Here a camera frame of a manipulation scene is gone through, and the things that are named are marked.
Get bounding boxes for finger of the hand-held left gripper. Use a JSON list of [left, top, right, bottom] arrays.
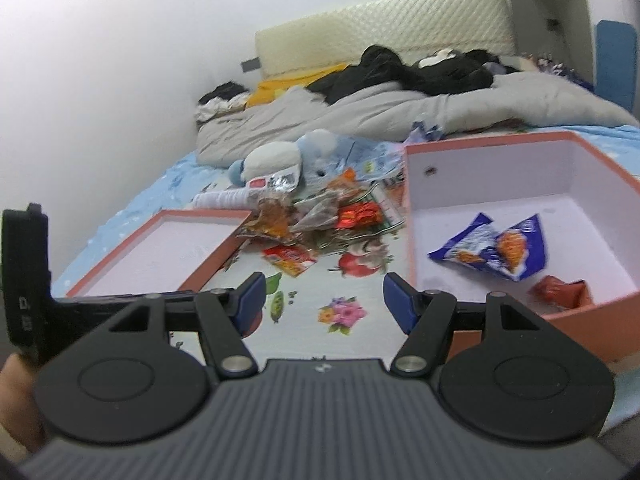
[[50, 294, 201, 332]]

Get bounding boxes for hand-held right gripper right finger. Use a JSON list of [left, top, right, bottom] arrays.
[[382, 272, 543, 376]]

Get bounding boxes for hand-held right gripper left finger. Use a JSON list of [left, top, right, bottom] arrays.
[[102, 272, 267, 380]]

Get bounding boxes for red yellow snack packet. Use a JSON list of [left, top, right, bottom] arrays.
[[262, 244, 319, 278]]

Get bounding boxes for blue snack packet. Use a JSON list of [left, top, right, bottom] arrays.
[[427, 212, 501, 268], [492, 214, 549, 282]]

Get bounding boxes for pile of mixed snack packets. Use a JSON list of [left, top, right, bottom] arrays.
[[235, 167, 406, 261]]

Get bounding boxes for pink cardboard box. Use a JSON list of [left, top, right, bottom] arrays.
[[402, 130, 640, 365]]

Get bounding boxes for small red snack pack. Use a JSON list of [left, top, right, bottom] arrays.
[[529, 276, 594, 312]]

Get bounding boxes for person's left hand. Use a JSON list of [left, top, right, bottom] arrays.
[[0, 355, 45, 455]]

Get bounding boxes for fruit printed cloth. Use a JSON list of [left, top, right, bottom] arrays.
[[165, 135, 416, 361]]

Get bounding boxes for pink box lid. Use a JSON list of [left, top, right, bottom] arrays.
[[65, 208, 253, 298]]

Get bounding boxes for light blue bed sheet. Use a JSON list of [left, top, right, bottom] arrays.
[[50, 122, 640, 286]]

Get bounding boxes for blue white plush toy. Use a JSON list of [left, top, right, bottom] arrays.
[[227, 129, 351, 188]]

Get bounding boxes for clear printed plastic bag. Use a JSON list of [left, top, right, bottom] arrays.
[[340, 120, 446, 191]]

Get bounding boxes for grey duvet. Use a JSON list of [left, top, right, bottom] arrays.
[[195, 67, 640, 166]]

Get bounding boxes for heap of dark light clothes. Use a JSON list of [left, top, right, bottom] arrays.
[[195, 80, 251, 123]]

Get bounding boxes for yellow cloth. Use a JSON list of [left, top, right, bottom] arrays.
[[245, 62, 351, 108]]

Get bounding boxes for black clothes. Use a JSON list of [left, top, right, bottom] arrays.
[[305, 45, 521, 106]]

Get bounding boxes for small white cloth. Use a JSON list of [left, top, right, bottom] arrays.
[[417, 49, 457, 69]]

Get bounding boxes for cream padded headboard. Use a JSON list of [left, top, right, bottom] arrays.
[[255, 0, 516, 78]]

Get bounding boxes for patterned dark cloth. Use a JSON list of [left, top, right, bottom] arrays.
[[520, 52, 596, 86]]

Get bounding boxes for blue padded board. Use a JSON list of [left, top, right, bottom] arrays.
[[595, 20, 640, 116]]

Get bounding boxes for white wardrobe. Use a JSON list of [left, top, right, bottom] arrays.
[[502, 0, 640, 93]]

